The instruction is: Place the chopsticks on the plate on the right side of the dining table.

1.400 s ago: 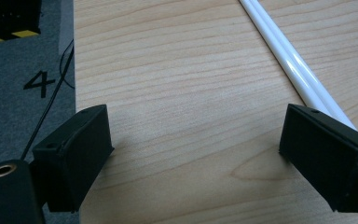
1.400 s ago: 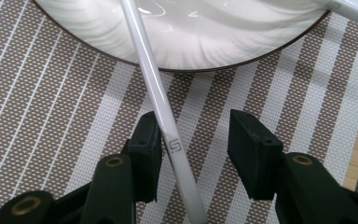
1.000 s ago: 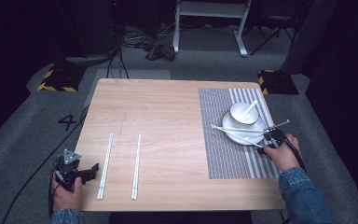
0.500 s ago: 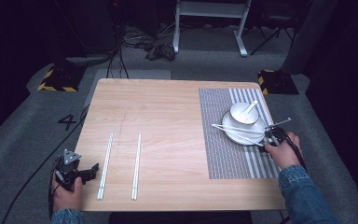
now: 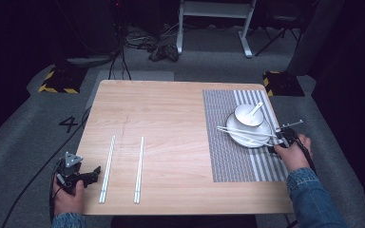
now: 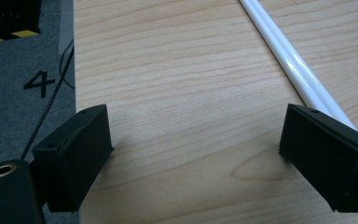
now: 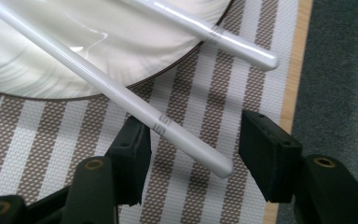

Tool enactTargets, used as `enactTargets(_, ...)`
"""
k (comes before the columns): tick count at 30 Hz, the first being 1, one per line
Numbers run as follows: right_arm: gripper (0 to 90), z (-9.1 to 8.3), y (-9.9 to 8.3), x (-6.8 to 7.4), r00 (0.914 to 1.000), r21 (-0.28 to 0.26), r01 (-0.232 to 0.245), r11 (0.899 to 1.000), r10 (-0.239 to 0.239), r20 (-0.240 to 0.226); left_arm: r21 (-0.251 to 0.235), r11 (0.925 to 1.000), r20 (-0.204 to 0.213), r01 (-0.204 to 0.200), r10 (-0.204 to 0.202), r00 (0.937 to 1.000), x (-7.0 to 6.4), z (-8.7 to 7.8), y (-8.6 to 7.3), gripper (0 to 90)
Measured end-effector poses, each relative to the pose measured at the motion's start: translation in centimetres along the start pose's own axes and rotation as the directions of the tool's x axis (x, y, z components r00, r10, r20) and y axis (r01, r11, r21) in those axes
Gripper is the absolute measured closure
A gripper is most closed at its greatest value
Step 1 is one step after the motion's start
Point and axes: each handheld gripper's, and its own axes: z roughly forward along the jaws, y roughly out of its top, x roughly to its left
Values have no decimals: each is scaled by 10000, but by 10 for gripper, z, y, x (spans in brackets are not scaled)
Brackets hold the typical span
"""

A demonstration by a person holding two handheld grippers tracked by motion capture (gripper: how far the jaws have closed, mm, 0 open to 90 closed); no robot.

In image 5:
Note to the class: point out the black folding stand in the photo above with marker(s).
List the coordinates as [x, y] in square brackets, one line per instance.
[278, 31]

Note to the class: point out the person's right hand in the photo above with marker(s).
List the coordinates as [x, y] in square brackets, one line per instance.
[294, 156]

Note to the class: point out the grey striped woven placemat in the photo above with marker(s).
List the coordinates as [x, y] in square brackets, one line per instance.
[225, 161]

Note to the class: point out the white ceramic spoon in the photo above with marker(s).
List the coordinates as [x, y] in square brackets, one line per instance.
[254, 112]

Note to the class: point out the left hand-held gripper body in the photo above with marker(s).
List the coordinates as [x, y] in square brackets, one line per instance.
[69, 173]

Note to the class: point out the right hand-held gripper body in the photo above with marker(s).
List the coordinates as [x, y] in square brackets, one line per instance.
[288, 136]

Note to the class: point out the grey curtain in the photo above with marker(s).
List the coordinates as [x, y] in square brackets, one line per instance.
[316, 34]

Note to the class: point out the white plate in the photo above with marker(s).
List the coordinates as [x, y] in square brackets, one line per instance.
[253, 142]

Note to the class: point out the white bowl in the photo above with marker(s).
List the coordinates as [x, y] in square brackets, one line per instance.
[244, 118]

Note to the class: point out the person's dark lap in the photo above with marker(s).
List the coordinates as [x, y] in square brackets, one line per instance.
[183, 221]

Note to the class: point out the black yellow striped stand base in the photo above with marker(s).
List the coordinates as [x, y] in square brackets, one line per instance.
[282, 84]
[61, 80]

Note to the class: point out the dark shoes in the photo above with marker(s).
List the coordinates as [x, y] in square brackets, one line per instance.
[164, 52]

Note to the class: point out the person's left hand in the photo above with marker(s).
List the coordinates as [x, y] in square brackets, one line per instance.
[68, 201]

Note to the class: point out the white metal desk frame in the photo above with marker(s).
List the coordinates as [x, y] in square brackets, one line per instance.
[214, 12]

